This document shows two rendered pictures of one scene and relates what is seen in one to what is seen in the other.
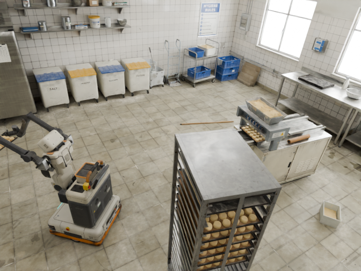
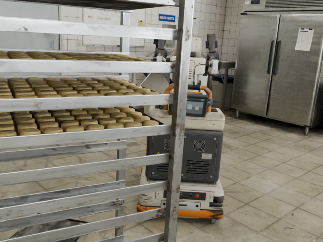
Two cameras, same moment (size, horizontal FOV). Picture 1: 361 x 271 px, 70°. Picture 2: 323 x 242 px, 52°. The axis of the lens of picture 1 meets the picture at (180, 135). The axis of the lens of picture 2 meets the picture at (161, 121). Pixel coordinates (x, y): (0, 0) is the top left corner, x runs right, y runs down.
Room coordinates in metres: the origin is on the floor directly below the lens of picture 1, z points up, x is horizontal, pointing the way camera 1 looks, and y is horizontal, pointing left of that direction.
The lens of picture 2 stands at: (1.47, -1.32, 1.31)
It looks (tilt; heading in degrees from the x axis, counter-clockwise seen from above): 14 degrees down; 79
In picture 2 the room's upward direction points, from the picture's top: 3 degrees clockwise
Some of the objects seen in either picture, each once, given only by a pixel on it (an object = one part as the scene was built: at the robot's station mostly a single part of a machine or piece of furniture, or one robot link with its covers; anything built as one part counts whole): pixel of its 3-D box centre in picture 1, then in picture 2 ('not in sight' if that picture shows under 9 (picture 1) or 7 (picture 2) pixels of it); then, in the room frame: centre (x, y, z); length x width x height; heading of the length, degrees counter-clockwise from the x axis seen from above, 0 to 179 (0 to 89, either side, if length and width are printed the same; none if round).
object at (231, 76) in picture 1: (225, 75); not in sight; (7.53, -1.23, 0.10); 0.60 x 0.40 x 0.20; 121
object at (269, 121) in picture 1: (264, 111); not in sight; (3.13, -1.10, 1.25); 0.56 x 0.29 x 0.14; 26
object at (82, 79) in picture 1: (82, 84); not in sight; (5.46, 2.31, 0.38); 0.64 x 0.54 x 0.77; 34
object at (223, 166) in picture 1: (206, 239); not in sight; (1.33, -0.28, 0.93); 0.64 x 0.51 x 1.78; 17
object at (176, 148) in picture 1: (172, 212); (122, 120); (1.55, 0.02, 0.97); 0.03 x 0.03 x 1.70; 17
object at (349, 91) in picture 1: (354, 94); not in sight; (4.69, -3.28, 0.94); 0.33 x 0.33 x 0.12
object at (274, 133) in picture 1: (259, 126); not in sight; (3.13, -1.10, 1.01); 0.72 x 0.33 x 0.34; 26
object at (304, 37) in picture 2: (1, 53); (304, 39); (4.27, 3.12, 1.39); 0.22 x 0.03 x 0.31; 123
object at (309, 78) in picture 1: (316, 80); not in sight; (5.34, -2.81, 0.93); 0.60 x 0.40 x 0.01; 34
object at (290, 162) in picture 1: (275, 152); not in sight; (3.33, -1.53, 0.42); 1.28 x 0.72 x 0.84; 116
